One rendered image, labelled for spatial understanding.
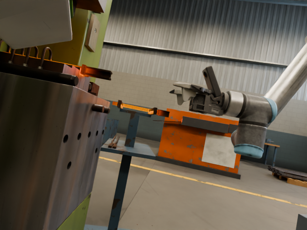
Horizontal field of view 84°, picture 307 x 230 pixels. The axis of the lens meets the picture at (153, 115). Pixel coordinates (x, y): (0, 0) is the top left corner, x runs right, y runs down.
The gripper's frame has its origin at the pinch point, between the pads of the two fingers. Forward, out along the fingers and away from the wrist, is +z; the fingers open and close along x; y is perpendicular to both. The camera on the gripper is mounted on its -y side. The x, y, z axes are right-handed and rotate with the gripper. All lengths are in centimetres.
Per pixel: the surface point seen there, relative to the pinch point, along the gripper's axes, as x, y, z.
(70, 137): -11.7, 23.3, 27.0
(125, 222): 83, 100, 12
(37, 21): -44.9, 5.8, 17.3
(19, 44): -40.9, 7.4, 22.2
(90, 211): 87, 100, 43
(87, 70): -0.6, 0.2, 31.2
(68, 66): -9.9, 2.1, 33.0
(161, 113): 65, 7, 0
